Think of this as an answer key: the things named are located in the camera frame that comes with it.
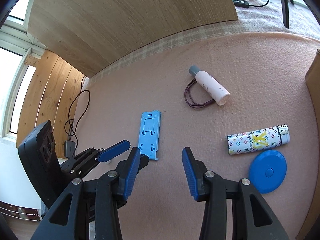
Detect cardboard box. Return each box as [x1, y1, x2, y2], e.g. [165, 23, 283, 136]
[295, 49, 320, 240]

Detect patterned lighter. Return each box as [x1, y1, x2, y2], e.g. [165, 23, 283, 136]
[227, 124, 290, 155]

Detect pine plank panel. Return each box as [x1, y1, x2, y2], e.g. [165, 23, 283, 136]
[16, 50, 84, 158]

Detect pink small bottle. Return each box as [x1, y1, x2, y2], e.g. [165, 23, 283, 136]
[184, 66, 231, 109]

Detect black inline remote control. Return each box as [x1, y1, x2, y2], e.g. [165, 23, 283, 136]
[233, 0, 249, 8]

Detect light blue phone stand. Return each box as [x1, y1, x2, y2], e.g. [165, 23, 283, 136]
[138, 110, 161, 160]

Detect blue round tape measure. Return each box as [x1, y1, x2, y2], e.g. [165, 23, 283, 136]
[248, 150, 287, 194]

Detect black adapter cable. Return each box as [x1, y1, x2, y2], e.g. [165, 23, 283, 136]
[64, 89, 91, 143]

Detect large light wood board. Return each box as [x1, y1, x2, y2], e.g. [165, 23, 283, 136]
[28, 0, 238, 77]

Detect pink fleece blanket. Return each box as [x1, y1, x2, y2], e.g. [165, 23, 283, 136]
[75, 0, 320, 240]

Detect black power adapter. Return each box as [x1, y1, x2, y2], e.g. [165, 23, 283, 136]
[64, 140, 76, 158]

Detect purple hair ties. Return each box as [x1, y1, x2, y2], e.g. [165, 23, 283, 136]
[184, 78, 217, 110]

